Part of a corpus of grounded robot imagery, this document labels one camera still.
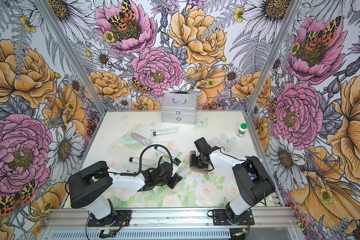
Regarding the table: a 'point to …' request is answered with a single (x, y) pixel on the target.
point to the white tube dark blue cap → (214, 142)
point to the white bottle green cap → (241, 132)
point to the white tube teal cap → (165, 131)
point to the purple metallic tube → (141, 139)
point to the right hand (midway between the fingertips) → (192, 168)
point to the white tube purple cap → (184, 171)
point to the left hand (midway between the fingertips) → (177, 180)
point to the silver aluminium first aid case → (179, 108)
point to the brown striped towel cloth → (198, 170)
